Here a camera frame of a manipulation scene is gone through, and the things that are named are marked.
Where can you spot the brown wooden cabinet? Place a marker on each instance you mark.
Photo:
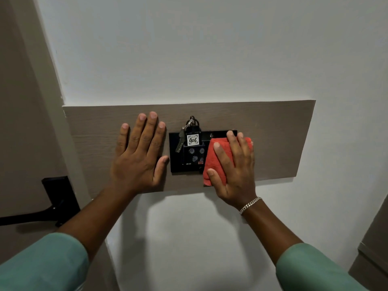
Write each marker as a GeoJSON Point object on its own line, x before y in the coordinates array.
{"type": "Point", "coordinates": [371, 251]}

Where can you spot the brown door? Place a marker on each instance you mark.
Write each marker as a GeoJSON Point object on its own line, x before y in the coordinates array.
{"type": "Point", "coordinates": [27, 148]}

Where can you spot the person's left little finger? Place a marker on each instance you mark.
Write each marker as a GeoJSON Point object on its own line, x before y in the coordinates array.
{"type": "Point", "coordinates": [122, 138]}

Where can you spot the person's right thumb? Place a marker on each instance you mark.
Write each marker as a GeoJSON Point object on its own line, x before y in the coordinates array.
{"type": "Point", "coordinates": [215, 182]}

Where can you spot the person's right hand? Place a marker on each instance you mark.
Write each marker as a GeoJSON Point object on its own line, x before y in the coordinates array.
{"type": "Point", "coordinates": [239, 178]}

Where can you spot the black switch panel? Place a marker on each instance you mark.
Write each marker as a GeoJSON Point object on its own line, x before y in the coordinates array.
{"type": "Point", "coordinates": [178, 162]}

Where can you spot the person's left middle finger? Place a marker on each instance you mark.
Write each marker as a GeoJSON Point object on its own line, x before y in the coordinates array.
{"type": "Point", "coordinates": [148, 130]}

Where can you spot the person's left hand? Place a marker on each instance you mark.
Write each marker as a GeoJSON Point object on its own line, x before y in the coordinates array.
{"type": "Point", "coordinates": [136, 166]}

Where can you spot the red cleaning cloth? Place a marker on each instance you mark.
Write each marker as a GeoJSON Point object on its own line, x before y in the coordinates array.
{"type": "Point", "coordinates": [219, 162]}

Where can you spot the silver key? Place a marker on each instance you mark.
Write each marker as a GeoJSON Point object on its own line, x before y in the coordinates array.
{"type": "Point", "coordinates": [180, 141]}

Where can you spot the brown wooden wall panel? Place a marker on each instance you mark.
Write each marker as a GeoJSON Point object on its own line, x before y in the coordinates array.
{"type": "Point", "coordinates": [272, 139]}

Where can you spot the black key fob with tag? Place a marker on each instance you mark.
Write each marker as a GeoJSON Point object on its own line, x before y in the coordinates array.
{"type": "Point", "coordinates": [193, 139]}

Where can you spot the person's right forearm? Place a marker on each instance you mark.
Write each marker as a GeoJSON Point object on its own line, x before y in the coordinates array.
{"type": "Point", "coordinates": [269, 230]}

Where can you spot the person's left thumb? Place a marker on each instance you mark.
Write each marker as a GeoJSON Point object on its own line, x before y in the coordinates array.
{"type": "Point", "coordinates": [161, 170]}

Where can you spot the person's left forearm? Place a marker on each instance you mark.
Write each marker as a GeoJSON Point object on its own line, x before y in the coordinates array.
{"type": "Point", "coordinates": [91, 221]}

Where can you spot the person's right middle finger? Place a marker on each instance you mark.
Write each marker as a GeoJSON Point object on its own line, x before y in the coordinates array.
{"type": "Point", "coordinates": [234, 146]}

